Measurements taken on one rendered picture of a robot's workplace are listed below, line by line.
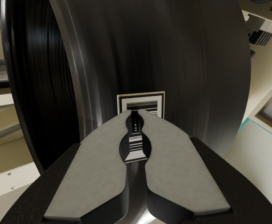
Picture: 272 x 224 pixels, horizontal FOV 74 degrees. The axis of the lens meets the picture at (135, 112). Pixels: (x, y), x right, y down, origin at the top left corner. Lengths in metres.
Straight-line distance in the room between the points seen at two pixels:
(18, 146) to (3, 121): 0.12
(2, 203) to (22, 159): 2.23
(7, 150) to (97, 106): 0.74
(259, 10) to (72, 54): 0.38
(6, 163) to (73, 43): 0.71
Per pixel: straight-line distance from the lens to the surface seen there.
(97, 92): 0.17
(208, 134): 0.22
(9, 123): 0.86
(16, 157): 0.86
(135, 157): 0.16
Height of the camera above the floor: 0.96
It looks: 35 degrees up
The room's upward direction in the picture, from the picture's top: 159 degrees counter-clockwise
